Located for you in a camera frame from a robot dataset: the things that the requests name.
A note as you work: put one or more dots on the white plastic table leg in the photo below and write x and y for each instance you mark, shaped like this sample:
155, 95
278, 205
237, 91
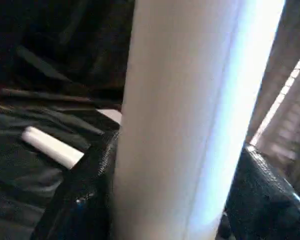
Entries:
52, 147
185, 112

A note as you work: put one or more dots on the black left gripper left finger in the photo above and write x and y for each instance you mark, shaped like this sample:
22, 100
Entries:
82, 195

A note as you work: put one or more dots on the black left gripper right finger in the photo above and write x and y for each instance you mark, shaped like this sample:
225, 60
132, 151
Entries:
265, 200

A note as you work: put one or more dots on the black work mat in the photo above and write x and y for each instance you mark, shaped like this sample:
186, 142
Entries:
27, 162

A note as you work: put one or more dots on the white paper sheet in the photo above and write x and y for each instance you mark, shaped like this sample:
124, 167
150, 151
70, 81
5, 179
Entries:
112, 115

